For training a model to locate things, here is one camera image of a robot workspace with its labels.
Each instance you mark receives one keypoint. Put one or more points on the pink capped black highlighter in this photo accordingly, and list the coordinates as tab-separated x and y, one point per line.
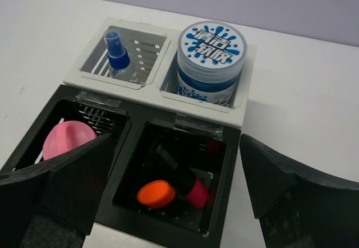
180	175

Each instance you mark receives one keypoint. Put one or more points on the white two-slot organizer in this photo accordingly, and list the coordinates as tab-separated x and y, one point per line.
153	52

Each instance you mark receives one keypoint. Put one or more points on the pink capped tube of clips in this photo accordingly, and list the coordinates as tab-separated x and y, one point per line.
64	137

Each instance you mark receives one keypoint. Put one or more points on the black two-slot organizer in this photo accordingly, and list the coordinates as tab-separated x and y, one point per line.
209	149

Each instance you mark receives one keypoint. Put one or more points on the orange capped black highlighter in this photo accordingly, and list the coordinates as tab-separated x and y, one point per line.
156	194

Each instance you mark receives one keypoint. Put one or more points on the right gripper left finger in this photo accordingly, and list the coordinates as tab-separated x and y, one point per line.
54	203

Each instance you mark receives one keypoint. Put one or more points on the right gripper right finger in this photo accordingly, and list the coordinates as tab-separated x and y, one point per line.
297	205

